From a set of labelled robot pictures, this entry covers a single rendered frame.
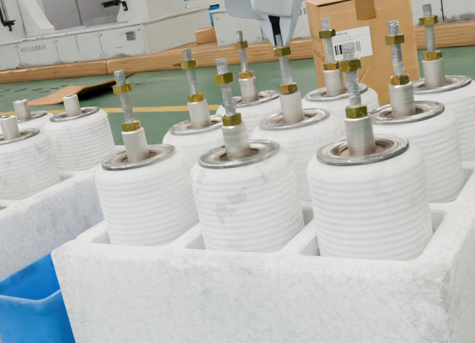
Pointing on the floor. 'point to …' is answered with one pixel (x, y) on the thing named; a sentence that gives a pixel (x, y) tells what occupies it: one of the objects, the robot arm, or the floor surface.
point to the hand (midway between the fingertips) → (284, 30)
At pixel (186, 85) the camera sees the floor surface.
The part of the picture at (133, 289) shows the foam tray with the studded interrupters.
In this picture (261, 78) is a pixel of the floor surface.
